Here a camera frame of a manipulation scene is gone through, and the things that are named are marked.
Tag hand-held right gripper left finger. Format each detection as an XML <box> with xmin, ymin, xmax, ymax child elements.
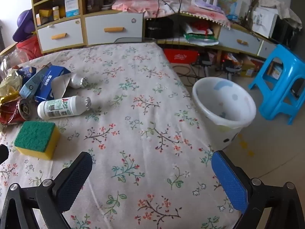
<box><xmin>0</xmin><ymin>151</ymin><xmax>93</xmax><ymax>229</ymax></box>

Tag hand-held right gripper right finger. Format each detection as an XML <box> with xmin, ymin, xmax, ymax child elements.
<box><xmin>211</xmin><ymin>150</ymin><xmax>305</xmax><ymax>229</ymax></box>

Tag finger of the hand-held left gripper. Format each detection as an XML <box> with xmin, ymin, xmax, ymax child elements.
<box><xmin>0</xmin><ymin>144</ymin><xmax>9</xmax><ymax>164</ymax></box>

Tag green and yellow sponge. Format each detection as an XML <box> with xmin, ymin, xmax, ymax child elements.
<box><xmin>14</xmin><ymin>121</ymin><xmax>60</xmax><ymax>160</ymax></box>

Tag crushed red can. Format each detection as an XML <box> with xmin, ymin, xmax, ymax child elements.
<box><xmin>0</xmin><ymin>99</ymin><xmax>31</xmax><ymax>126</ymax></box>

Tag light blue carton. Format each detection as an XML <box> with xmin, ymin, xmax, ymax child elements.
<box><xmin>19</xmin><ymin>67</ymin><xmax>51</xmax><ymax>99</ymax></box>

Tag white bottle with green label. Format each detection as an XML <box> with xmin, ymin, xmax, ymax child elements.
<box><xmin>37</xmin><ymin>95</ymin><xmax>92</xmax><ymax>120</ymax></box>

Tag white plastic bin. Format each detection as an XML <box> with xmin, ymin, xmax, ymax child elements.
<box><xmin>193</xmin><ymin>77</ymin><xmax>256</xmax><ymax>151</ymax></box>

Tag dark blue cardboard box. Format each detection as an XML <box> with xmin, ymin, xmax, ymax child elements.
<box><xmin>35</xmin><ymin>65</ymin><xmax>72</xmax><ymax>102</ymax></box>

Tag plain white bottle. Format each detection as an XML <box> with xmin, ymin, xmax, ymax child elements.
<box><xmin>68</xmin><ymin>74</ymin><xmax>89</xmax><ymax>89</ymax></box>

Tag gold crumpled wrapper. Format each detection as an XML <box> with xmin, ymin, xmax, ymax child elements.
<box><xmin>0</xmin><ymin>69</ymin><xmax>24</xmax><ymax>99</ymax></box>

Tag floral tablecloth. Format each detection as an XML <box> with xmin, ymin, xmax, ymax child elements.
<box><xmin>0</xmin><ymin>42</ymin><xmax>239</xmax><ymax>229</ymax></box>

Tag grey foil wrapper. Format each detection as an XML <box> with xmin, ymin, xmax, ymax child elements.
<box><xmin>51</xmin><ymin>76</ymin><xmax>70</xmax><ymax>100</ymax></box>

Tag clear plastic jar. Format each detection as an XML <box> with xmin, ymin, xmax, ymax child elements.
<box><xmin>0</xmin><ymin>50</ymin><xmax>30</xmax><ymax>81</ymax></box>

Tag red bag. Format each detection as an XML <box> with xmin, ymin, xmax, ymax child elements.
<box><xmin>16</xmin><ymin>37</ymin><xmax>43</xmax><ymax>60</ymax></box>

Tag blue plastic stool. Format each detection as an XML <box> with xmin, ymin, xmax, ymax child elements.
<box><xmin>249</xmin><ymin>44</ymin><xmax>305</xmax><ymax>126</ymax></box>

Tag purple hat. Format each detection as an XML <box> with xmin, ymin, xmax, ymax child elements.
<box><xmin>12</xmin><ymin>10</ymin><xmax>36</xmax><ymax>42</ymax></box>

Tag small grey cabinet drawer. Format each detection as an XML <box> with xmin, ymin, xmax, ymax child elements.
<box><xmin>37</xmin><ymin>19</ymin><xmax>84</xmax><ymax>53</ymax></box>

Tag red box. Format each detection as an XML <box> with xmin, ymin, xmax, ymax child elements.
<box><xmin>163</xmin><ymin>48</ymin><xmax>199</xmax><ymax>64</ymax></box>

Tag grey side cabinet drawer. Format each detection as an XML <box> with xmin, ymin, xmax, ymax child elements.
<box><xmin>218</xmin><ymin>26</ymin><xmax>261</xmax><ymax>55</ymax></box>

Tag pile of coloured bags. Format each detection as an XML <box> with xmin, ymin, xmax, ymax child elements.
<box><xmin>183</xmin><ymin>21</ymin><xmax>220</xmax><ymax>46</ymax></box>

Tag black chair back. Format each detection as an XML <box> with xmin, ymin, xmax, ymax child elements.
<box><xmin>114</xmin><ymin>37</ymin><xmax>143</xmax><ymax>44</ymax></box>

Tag wide grey cabinet drawer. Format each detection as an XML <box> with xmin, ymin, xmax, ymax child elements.
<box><xmin>84</xmin><ymin>12</ymin><xmax>143</xmax><ymax>46</ymax></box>

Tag wooden shelf cabinet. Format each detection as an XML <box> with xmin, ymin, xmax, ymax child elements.
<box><xmin>31</xmin><ymin>0</ymin><xmax>144</xmax><ymax>54</ymax></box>

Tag white and blue box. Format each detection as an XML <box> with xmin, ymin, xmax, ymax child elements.
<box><xmin>65</xmin><ymin>0</ymin><xmax>79</xmax><ymax>18</ymax></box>

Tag pink floral cloth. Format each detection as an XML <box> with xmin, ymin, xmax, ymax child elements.
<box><xmin>112</xmin><ymin>0</ymin><xmax>233</xmax><ymax>29</ymax></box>

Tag dried twigs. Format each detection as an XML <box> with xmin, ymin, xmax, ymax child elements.
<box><xmin>241</xmin><ymin>0</ymin><xmax>270</xmax><ymax>36</ymax></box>

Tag white picture frame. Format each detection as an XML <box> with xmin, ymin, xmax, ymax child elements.
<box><xmin>253</xmin><ymin>7</ymin><xmax>278</xmax><ymax>38</ymax></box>

